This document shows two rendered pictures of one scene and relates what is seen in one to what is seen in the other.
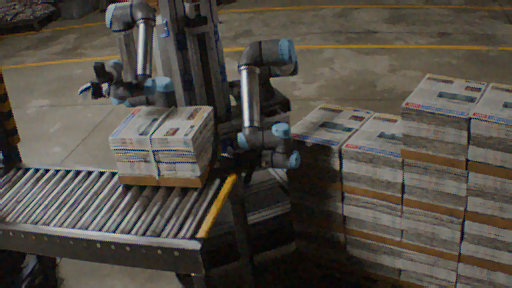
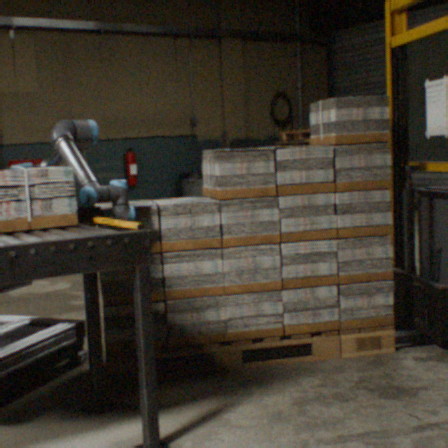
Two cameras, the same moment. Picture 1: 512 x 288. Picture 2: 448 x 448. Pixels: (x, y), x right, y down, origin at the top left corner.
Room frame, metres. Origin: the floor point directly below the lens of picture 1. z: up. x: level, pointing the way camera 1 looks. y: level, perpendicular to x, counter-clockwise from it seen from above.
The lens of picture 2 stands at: (-0.11, 1.90, 1.06)
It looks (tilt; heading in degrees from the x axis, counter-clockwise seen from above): 6 degrees down; 311
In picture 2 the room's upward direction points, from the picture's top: 3 degrees counter-clockwise
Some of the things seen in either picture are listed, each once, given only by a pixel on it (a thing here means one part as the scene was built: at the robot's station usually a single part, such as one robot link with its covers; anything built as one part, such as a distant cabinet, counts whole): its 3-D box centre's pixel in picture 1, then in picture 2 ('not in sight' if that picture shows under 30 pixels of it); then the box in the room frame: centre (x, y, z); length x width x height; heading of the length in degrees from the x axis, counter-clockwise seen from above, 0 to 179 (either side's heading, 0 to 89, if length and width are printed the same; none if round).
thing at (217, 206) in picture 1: (218, 205); (116, 222); (1.89, 0.17, 0.81); 0.43 x 0.03 x 0.02; 162
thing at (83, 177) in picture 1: (64, 200); not in sight; (2.13, 0.86, 0.77); 0.47 x 0.05 x 0.05; 162
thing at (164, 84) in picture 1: (161, 91); not in sight; (2.70, 0.42, 0.98); 0.13 x 0.12 x 0.14; 82
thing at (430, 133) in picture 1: (446, 119); (237, 173); (2.07, -0.79, 0.95); 0.38 x 0.29 x 0.23; 143
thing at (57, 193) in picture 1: (53, 200); not in sight; (2.15, 0.93, 0.77); 0.47 x 0.05 x 0.05; 162
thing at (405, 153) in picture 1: (445, 138); (237, 190); (2.07, -0.79, 0.86); 0.38 x 0.29 x 0.04; 143
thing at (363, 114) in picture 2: not in sight; (350, 224); (1.70, -1.26, 0.65); 0.39 x 0.30 x 1.29; 142
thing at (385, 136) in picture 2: not in sight; (350, 227); (1.70, -1.25, 0.63); 0.38 x 0.29 x 0.97; 142
